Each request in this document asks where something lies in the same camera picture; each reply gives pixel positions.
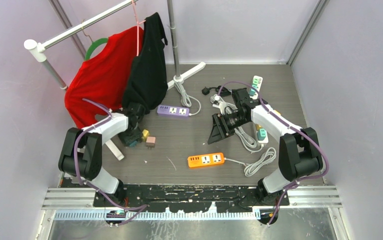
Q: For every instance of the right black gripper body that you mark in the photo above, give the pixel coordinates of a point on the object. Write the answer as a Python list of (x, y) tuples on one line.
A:
[(233, 121)]

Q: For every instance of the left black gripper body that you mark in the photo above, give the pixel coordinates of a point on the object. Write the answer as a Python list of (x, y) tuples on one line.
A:
[(130, 135)]

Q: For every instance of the yellow plug adapter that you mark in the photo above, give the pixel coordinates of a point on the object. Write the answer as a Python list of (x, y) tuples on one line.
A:
[(145, 135)]

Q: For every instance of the pink plug adapter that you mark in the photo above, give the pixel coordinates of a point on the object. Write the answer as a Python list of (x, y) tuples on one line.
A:
[(150, 142)]

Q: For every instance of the white power strip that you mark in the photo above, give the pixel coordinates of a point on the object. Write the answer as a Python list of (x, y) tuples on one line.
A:
[(257, 83), (266, 141)]

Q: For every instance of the orange power strip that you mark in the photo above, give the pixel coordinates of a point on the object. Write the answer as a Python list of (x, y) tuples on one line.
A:
[(206, 160)]

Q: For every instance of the purple power strip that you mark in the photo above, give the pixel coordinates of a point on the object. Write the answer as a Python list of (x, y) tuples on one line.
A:
[(173, 111)]

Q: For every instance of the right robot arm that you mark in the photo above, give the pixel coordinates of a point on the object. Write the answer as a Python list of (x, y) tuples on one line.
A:
[(299, 153)]

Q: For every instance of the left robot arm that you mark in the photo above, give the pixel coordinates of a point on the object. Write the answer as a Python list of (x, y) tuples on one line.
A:
[(82, 151)]

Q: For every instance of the teal adapters on far strip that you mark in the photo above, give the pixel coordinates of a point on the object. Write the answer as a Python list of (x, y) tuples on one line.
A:
[(252, 92)]

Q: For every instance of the black garment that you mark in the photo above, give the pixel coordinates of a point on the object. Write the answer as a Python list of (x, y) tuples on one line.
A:
[(147, 84)]

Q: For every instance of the red t-shirt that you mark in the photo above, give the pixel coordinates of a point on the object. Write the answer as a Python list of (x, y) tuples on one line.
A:
[(103, 78)]

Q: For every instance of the green clothes hanger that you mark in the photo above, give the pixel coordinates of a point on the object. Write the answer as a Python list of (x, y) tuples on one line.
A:
[(94, 45)]

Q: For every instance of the pink clothes hanger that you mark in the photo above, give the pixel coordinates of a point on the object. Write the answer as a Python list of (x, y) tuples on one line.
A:
[(138, 28)]

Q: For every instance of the metal clothes rack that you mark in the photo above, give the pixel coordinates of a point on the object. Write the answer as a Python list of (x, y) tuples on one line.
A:
[(37, 49)]

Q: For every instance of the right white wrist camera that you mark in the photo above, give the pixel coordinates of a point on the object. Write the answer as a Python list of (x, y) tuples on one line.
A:
[(219, 103)]

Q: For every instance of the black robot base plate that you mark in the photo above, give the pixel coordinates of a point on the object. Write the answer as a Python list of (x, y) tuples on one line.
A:
[(194, 198)]

